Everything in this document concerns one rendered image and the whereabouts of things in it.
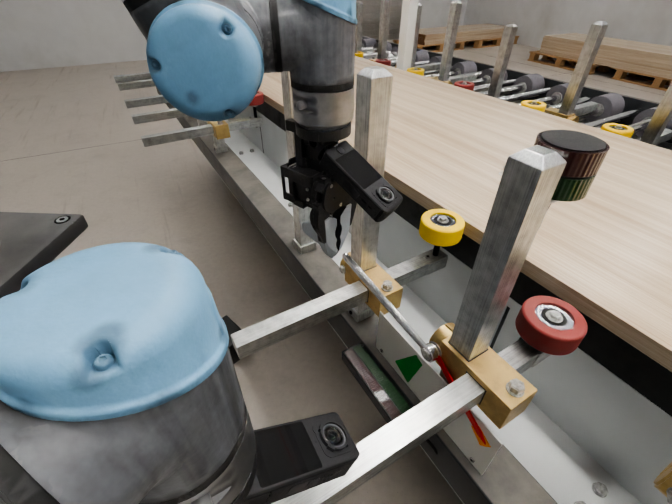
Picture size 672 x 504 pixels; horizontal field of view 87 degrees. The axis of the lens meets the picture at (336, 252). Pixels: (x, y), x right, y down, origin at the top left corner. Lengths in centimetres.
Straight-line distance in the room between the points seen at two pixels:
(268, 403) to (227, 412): 128
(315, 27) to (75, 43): 761
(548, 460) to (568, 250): 36
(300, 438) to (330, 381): 118
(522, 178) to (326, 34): 24
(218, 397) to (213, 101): 20
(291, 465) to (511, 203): 29
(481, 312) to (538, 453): 38
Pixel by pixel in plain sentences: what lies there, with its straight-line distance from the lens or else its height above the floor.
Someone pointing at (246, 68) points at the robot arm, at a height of 122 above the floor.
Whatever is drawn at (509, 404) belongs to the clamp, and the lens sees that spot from 50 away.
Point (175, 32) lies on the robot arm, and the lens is 28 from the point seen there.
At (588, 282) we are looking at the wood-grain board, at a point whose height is 90.
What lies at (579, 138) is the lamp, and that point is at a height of 115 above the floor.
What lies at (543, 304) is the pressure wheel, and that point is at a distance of 58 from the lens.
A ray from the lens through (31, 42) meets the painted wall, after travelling 804.
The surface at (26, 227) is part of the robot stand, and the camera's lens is 54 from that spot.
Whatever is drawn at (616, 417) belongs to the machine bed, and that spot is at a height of 73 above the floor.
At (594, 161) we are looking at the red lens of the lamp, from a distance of 40.
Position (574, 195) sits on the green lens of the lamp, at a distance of 41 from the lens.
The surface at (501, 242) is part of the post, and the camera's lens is 40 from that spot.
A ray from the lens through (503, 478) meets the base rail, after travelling 65.
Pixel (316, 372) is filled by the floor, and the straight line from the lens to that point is 152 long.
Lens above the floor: 127
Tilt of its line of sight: 38 degrees down
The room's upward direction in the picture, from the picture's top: straight up
